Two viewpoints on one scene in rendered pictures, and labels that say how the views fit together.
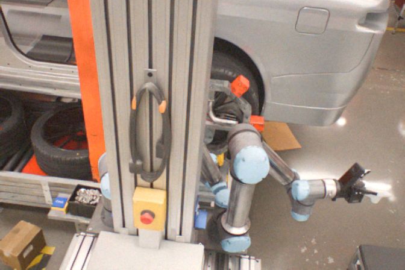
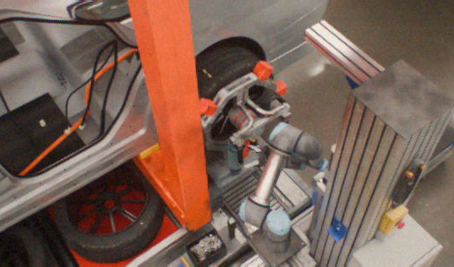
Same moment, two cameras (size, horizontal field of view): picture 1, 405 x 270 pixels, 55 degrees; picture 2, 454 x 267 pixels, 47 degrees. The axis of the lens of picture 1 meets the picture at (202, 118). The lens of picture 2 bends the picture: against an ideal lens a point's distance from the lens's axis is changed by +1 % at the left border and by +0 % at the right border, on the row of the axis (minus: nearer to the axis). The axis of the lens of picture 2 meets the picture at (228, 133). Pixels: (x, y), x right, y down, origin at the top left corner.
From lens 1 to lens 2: 1.67 m
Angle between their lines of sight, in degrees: 30
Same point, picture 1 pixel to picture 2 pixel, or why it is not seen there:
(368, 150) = not seen: hidden behind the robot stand
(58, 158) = (130, 240)
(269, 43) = (264, 18)
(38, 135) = (83, 237)
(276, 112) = (277, 65)
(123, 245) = (374, 250)
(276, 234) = not seen: hidden behind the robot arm
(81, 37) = (180, 133)
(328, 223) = (336, 120)
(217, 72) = (238, 71)
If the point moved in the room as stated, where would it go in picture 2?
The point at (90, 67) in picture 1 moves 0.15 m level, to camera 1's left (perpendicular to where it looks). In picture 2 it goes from (188, 149) to (161, 167)
